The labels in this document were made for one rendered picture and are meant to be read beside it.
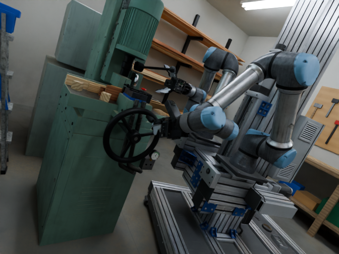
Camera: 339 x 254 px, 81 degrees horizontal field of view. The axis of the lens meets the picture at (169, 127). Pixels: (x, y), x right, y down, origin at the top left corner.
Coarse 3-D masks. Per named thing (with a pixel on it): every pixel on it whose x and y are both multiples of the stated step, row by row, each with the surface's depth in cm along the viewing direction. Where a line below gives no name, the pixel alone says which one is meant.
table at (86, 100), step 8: (64, 88) 100; (64, 96) 96; (72, 96) 88; (80, 96) 90; (88, 96) 94; (96, 96) 101; (72, 104) 90; (80, 104) 92; (88, 104) 94; (96, 104) 96; (104, 104) 98; (112, 104) 100; (104, 112) 99; (112, 112) 101; (120, 120) 95; (128, 120) 98; (136, 120) 100
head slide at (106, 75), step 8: (120, 16) 114; (120, 24) 112; (112, 40) 117; (112, 48) 115; (112, 56) 115; (120, 56) 117; (112, 64) 116; (120, 64) 119; (104, 72) 119; (112, 72) 118; (104, 80) 118
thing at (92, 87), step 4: (88, 84) 106; (92, 84) 106; (88, 88) 105; (92, 88) 107; (96, 88) 108; (96, 92) 109; (152, 104) 131; (156, 104) 133; (160, 104) 136; (156, 108) 135; (160, 108) 136; (164, 108) 138
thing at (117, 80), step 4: (112, 76) 117; (116, 76) 113; (120, 76) 109; (112, 80) 116; (116, 80) 112; (120, 80) 109; (124, 80) 110; (128, 80) 111; (112, 84) 115; (116, 84) 111; (120, 84) 110
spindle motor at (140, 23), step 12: (132, 0) 100; (144, 0) 97; (156, 0) 99; (132, 12) 100; (144, 12) 99; (156, 12) 101; (132, 24) 100; (144, 24) 101; (156, 24) 107; (120, 36) 104; (132, 36) 101; (144, 36) 103; (120, 48) 103; (132, 48) 103; (144, 48) 106
